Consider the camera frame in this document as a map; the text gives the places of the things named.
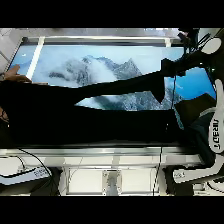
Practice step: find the silver frame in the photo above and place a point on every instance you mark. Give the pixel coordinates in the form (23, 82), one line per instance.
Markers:
(110, 160)

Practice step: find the person's hand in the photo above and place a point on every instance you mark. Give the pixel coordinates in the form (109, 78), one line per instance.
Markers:
(15, 75)

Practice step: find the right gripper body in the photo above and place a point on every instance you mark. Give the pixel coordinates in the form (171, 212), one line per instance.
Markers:
(171, 67)

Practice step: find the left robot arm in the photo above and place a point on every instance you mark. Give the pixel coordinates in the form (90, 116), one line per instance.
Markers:
(23, 176)

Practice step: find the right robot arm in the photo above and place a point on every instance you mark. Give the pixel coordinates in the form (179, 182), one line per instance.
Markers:
(216, 110)

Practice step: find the black pants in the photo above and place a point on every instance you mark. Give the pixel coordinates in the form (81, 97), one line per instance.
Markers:
(83, 123)

